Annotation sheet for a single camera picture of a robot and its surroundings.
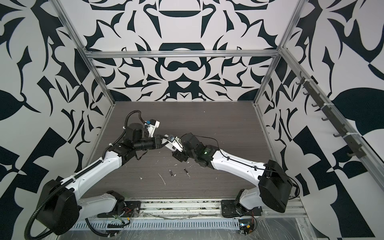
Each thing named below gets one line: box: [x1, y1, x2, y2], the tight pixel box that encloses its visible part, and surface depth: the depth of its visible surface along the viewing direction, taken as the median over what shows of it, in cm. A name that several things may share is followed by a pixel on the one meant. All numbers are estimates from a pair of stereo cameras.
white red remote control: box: [161, 138, 177, 152], surface depth 77 cm
